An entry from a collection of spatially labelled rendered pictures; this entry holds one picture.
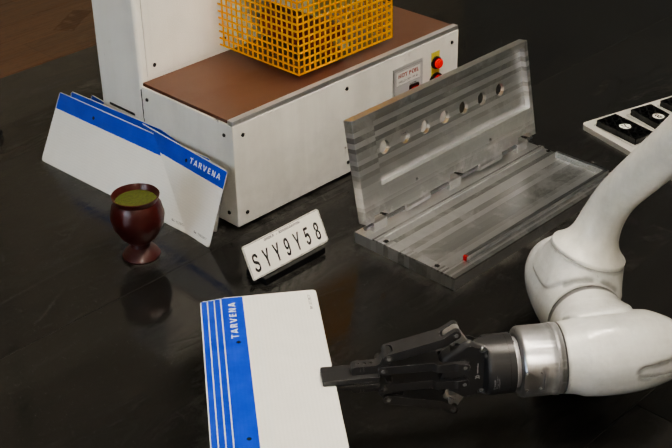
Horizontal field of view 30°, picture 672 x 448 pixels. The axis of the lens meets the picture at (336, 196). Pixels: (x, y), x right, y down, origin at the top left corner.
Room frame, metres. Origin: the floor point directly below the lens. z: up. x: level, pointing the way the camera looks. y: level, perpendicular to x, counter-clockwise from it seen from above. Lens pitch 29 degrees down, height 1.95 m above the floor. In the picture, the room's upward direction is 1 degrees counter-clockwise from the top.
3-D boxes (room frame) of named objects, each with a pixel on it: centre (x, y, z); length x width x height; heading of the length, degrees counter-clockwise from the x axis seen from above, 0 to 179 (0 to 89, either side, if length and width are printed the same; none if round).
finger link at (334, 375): (1.23, -0.01, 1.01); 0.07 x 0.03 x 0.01; 97
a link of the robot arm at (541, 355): (1.26, -0.24, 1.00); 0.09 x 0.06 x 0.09; 7
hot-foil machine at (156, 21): (2.16, 0.03, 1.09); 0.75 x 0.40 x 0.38; 135
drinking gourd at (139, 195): (1.69, 0.31, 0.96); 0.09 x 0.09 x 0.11
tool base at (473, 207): (1.80, -0.26, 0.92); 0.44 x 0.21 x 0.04; 135
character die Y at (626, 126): (2.07, -0.53, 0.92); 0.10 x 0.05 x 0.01; 34
